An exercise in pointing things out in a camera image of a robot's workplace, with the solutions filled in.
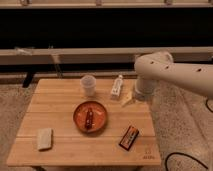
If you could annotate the small white bottle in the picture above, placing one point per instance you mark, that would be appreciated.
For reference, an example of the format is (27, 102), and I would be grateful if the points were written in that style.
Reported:
(117, 87)

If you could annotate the brown item on plate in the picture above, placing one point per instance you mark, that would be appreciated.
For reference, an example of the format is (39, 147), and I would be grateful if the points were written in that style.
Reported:
(89, 119)

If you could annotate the orange black snack box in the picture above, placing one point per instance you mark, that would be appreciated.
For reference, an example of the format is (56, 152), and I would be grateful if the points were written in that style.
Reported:
(129, 138)

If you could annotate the orange round plate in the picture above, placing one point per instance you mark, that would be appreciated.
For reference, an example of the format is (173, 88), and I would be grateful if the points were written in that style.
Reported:
(100, 116)

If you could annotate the wooden table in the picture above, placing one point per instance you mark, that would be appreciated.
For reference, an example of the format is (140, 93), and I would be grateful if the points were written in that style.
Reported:
(63, 127)

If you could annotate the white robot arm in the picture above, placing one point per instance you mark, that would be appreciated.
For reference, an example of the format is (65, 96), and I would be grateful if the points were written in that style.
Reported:
(159, 66)

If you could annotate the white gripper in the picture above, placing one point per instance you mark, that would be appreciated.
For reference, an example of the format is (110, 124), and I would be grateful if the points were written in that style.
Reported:
(143, 90)

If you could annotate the long grey rail beam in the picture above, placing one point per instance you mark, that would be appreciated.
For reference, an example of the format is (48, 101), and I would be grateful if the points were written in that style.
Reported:
(30, 56)

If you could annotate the pale sponge block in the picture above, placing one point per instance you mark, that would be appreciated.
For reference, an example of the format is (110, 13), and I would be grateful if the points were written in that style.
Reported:
(44, 139)

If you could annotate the translucent plastic cup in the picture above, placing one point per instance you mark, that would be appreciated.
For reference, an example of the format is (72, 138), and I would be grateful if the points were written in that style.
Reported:
(88, 83)

